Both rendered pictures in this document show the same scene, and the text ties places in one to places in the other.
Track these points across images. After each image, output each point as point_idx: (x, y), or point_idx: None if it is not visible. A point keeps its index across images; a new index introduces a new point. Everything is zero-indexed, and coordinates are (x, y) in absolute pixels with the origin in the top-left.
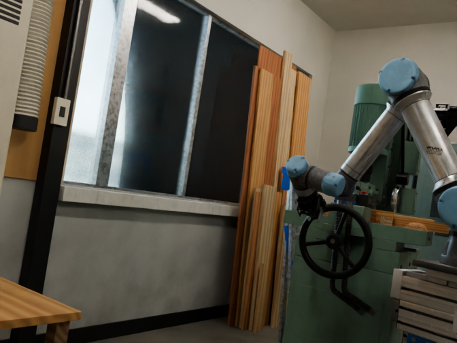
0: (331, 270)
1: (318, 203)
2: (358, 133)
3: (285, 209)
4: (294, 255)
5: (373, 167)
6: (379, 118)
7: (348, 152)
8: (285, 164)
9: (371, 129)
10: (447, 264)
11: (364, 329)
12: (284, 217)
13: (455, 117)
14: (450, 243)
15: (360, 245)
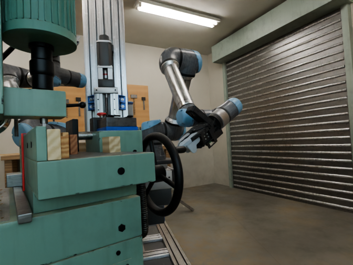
0: (147, 211)
1: None
2: (73, 16)
3: (153, 152)
4: (141, 235)
5: (2, 58)
6: (179, 71)
7: (56, 34)
8: (242, 105)
9: (183, 78)
10: (165, 159)
11: None
12: (154, 169)
13: None
14: (162, 148)
15: None
